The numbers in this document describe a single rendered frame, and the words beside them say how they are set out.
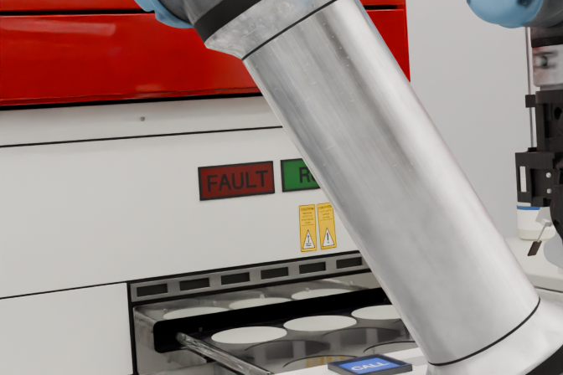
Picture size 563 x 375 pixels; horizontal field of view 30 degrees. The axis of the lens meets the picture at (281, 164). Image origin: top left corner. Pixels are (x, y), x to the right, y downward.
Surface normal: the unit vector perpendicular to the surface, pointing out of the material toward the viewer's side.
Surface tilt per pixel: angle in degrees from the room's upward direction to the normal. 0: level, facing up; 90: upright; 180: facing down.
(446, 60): 90
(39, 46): 90
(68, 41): 90
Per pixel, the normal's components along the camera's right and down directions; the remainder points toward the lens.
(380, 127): 0.19, -0.05
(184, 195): 0.44, 0.02
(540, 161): -0.90, 0.08
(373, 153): -0.06, 0.11
